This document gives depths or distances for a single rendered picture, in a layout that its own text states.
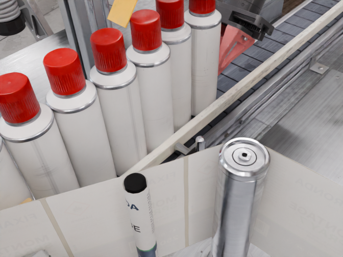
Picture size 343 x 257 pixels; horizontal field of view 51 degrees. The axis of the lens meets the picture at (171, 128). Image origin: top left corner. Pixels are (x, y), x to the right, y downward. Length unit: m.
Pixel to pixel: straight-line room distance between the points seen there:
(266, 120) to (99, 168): 0.33
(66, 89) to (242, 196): 0.19
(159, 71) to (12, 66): 0.49
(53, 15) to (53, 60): 2.57
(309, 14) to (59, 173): 0.65
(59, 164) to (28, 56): 0.51
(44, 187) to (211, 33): 0.27
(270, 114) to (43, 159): 0.42
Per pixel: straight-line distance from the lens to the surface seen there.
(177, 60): 0.46
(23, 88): 0.33
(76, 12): 0.51
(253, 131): 0.63
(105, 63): 0.38
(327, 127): 0.59
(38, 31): 1.57
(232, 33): 0.54
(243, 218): 0.31
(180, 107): 0.51
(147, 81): 0.42
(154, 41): 0.40
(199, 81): 0.52
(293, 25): 0.82
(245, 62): 0.69
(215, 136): 0.55
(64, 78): 0.35
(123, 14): 0.40
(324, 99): 0.64
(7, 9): 0.42
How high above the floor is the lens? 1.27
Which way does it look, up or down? 45 degrees down
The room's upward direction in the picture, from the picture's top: 3 degrees counter-clockwise
